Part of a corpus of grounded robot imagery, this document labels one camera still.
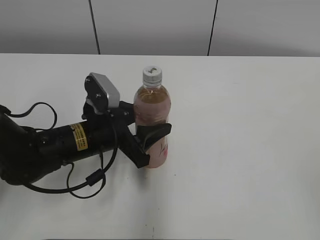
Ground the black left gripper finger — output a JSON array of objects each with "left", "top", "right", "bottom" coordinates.
[
  {"left": 136, "top": 123, "right": 172, "bottom": 152},
  {"left": 119, "top": 101, "right": 135, "bottom": 118}
]

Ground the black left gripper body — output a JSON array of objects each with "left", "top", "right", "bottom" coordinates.
[{"left": 82, "top": 101, "right": 150, "bottom": 169}]

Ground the pink label tea bottle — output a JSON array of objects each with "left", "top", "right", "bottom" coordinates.
[{"left": 133, "top": 79, "right": 172, "bottom": 169}]

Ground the white bottle cap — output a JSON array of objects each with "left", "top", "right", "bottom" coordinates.
[{"left": 142, "top": 65, "right": 163, "bottom": 85}]

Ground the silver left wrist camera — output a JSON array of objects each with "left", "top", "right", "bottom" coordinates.
[{"left": 84, "top": 72, "right": 121, "bottom": 115}]

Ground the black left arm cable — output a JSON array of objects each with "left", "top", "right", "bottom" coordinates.
[{"left": 4, "top": 101, "right": 119, "bottom": 200}]

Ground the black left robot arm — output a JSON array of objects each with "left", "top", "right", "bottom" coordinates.
[{"left": 0, "top": 101, "right": 172, "bottom": 186}]

